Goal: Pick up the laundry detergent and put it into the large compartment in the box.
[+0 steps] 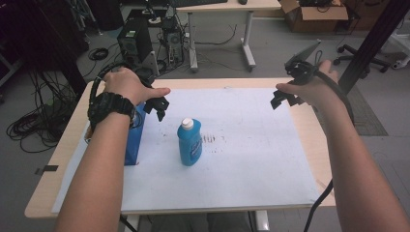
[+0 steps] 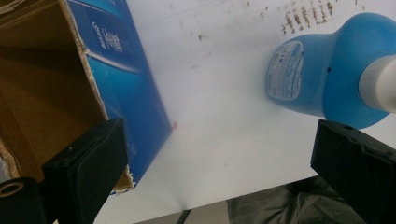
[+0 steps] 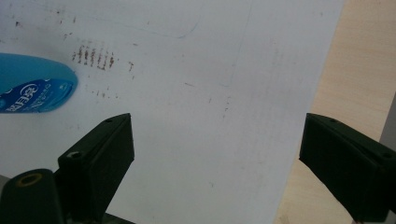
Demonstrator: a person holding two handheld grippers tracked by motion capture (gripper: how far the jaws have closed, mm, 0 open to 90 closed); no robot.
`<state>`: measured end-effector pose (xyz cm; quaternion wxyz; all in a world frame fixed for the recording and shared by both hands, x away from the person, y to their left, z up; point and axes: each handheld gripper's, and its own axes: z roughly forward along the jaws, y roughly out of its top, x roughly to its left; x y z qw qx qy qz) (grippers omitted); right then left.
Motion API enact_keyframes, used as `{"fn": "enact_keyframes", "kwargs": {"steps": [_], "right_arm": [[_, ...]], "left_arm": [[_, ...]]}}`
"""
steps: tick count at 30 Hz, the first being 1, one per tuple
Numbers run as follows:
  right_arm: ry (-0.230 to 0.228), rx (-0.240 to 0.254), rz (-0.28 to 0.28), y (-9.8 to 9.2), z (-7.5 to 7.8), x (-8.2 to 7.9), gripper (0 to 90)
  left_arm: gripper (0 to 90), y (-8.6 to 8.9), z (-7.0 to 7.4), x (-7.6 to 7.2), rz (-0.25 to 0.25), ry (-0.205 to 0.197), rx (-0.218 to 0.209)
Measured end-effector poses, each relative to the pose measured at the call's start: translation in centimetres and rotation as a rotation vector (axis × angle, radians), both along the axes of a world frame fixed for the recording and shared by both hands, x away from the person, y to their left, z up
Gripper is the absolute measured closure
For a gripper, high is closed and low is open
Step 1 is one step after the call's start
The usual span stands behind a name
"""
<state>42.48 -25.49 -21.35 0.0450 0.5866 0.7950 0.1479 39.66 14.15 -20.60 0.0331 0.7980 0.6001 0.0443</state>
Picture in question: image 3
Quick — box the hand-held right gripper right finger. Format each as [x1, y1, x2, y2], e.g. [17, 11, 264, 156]
[299, 112, 396, 224]

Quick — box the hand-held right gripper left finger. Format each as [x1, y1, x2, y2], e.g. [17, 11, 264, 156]
[57, 112, 135, 224]

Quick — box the blue bottle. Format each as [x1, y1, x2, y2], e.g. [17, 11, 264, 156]
[0, 52, 79, 114]

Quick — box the white mat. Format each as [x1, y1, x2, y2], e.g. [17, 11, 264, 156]
[0, 0, 346, 224]

